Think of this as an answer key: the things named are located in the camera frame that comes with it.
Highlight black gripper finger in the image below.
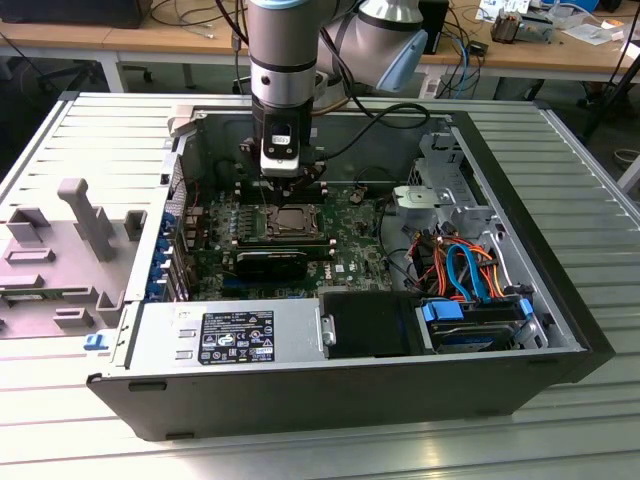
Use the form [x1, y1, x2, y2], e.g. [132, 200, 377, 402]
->
[281, 158, 329, 206]
[238, 137, 287, 206]

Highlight silver green CPU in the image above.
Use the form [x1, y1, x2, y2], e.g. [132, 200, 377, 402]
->
[277, 206, 310, 235]

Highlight CPU socket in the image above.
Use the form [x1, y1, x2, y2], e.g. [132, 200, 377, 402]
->
[263, 200, 324, 239]

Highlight green motherboard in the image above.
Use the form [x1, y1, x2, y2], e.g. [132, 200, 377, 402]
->
[187, 180, 397, 302]

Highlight black graphics card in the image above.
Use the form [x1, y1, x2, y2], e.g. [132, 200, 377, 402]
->
[234, 248, 310, 283]

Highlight wooden desk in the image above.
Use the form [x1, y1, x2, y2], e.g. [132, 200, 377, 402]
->
[0, 0, 640, 84]

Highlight metal drive cage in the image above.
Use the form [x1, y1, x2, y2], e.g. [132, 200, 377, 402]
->
[392, 130, 507, 251]

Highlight silver power supply unit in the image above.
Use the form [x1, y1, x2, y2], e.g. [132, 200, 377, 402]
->
[127, 298, 325, 370]

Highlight black disk bay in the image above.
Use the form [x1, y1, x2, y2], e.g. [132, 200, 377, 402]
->
[319, 290, 426, 360]

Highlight grey parts rack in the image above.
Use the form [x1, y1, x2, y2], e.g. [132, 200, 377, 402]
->
[0, 177, 150, 341]

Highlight black grey PC case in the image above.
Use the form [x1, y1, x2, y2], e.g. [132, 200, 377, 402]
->
[85, 92, 616, 442]

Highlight hard disk with blue carrier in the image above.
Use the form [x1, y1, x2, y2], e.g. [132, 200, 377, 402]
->
[418, 296, 535, 357]

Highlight brown cooler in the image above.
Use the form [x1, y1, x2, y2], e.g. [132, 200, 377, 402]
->
[489, 10, 524, 45]

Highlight blue plastic clip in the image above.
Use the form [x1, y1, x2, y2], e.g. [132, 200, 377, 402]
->
[83, 331, 111, 353]

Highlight grey device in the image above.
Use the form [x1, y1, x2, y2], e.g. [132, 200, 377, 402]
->
[519, 9, 557, 45]

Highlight black tripod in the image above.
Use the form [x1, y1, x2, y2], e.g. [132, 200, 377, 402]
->
[582, 44, 640, 144]

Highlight white papers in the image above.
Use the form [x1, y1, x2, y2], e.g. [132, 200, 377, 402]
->
[562, 17, 626, 47]

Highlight white camera with black bracket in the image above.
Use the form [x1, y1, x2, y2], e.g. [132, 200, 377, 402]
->
[258, 113, 302, 180]

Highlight black camera cable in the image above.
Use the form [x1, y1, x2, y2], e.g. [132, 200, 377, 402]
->
[314, 102, 431, 162]

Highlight black wire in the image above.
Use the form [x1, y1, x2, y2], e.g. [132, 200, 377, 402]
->
[377, 195, 420, 294]

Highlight power plug with coloured wires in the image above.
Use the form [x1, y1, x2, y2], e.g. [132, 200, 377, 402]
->
[410, 232, 454, 297]

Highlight blue wire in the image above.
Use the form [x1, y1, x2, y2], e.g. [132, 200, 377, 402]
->
[446, 243, 475, 304]
[462, 241, 495, 305]

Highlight orange wire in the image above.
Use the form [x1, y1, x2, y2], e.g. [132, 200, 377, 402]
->
[469, 243, 508, 300]

